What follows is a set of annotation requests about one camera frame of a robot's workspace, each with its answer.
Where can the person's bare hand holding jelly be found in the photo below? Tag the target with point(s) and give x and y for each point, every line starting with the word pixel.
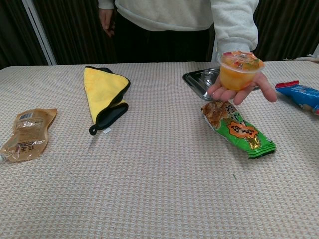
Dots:
pixel 264 89

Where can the yellow black folded cloth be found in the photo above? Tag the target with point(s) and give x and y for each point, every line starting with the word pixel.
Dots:
pixel 104 92

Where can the orange fruit jelly cup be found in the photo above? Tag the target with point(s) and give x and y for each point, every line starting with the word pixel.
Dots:
pixel 236 74

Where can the white metal frame post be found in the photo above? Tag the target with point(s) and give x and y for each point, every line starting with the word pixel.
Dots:
pixel 40 32

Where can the person torso in white sweater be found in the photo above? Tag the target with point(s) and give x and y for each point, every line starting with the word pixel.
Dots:
pixel 162 15

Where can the blue snack packet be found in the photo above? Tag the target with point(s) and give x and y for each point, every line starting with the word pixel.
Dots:
pixel 301 93

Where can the white fleece sleeve forearm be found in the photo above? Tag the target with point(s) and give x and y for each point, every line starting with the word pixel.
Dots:
pixel 236 27

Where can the green snack packet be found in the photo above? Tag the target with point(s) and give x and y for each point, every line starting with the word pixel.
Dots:
pixel 239 127

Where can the brown translucent sauce pouch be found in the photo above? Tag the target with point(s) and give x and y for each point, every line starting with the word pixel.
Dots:
pixel 25 134

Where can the stainless steel tray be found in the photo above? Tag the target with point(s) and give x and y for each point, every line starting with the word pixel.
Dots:
pixel 199 83

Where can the person's bare hanging hand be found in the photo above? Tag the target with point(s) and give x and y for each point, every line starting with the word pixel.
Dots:
pixel 106 21

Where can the person in white sweater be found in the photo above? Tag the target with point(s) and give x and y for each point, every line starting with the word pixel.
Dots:
pixel 74 32

